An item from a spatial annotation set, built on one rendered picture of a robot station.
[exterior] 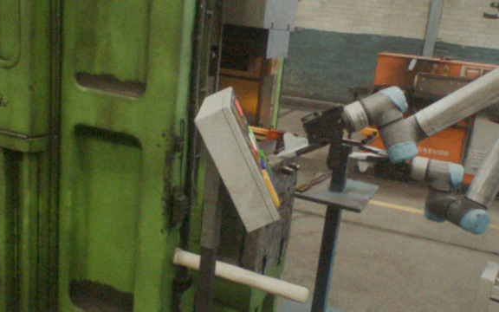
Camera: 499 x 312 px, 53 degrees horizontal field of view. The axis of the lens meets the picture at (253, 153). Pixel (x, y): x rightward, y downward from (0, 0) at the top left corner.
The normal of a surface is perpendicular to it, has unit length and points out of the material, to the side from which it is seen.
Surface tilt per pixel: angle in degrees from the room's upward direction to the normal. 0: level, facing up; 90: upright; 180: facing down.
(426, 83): 90
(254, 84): 90
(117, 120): 90
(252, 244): 90
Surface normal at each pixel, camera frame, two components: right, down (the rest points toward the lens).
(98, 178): -0.40, 0.18
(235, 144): 0.03, 0.25
